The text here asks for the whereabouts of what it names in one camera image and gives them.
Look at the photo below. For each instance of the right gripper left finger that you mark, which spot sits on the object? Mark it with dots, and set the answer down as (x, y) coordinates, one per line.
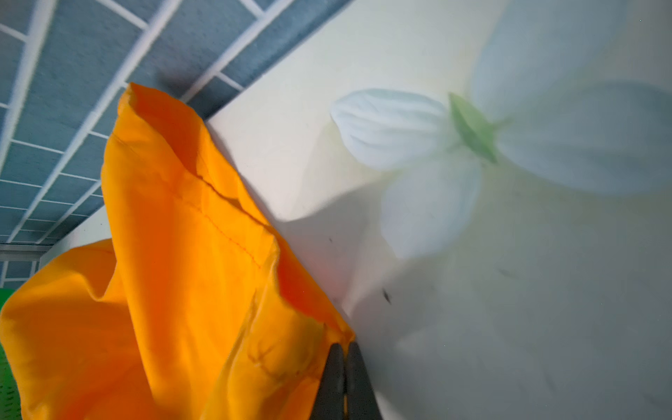
(329, 403)

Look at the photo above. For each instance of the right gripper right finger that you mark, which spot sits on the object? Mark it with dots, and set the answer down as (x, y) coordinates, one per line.
(361, 401)

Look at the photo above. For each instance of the orange shorts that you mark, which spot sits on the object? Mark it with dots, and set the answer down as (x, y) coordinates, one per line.
(195, 308)

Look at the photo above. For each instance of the green plastic basket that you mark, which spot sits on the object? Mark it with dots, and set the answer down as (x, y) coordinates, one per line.
(10, 405)

